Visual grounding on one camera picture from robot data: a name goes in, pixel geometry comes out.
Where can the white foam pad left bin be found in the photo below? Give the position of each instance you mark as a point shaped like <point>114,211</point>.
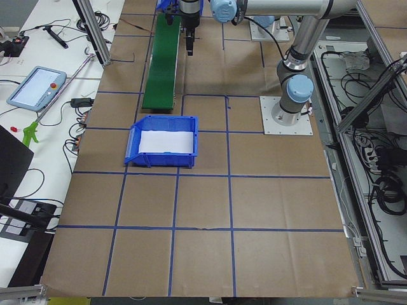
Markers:
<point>166,142</point>

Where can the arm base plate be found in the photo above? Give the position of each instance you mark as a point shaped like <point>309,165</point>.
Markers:
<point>278,122</point>
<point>276,25</point>

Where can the teach pendant tablet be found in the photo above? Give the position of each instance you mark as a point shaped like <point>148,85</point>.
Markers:
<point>37,90</point>

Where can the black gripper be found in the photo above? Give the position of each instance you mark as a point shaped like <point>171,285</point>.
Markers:
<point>190,20</point>

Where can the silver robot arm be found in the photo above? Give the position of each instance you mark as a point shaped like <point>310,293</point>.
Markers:
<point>309,20</point>

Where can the green conveyor belt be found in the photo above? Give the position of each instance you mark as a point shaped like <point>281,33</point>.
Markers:
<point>160,84</point>

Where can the blue storage bin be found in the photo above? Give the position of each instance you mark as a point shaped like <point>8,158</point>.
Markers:
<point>169,7</point>
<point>161,123</point>

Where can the blue left storage bin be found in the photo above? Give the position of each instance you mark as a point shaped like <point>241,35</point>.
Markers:
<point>161,123</point>

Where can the blue right storage bin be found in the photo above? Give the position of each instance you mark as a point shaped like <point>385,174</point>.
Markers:
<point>169,7</point>

